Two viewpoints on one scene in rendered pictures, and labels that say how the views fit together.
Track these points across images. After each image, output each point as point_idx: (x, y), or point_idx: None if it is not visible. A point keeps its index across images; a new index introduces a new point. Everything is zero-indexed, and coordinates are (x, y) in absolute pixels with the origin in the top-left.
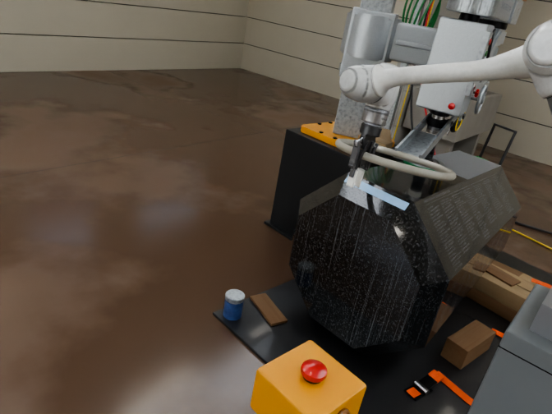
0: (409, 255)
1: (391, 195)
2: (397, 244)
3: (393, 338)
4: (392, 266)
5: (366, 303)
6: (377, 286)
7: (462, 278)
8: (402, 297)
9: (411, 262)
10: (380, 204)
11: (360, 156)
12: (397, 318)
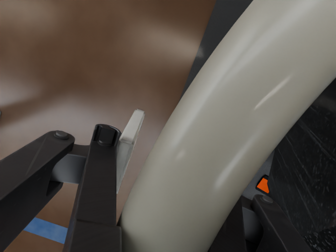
0: (317, 239)
1: None
2: (335, 214)
3: (271, 171)
4: (315, 189)
5: (302, 127)
6: (308, 150)
7: None
8: (285, 200)
9: (309, 240)
10: None
11: (64, 244)
12: (277, 184)
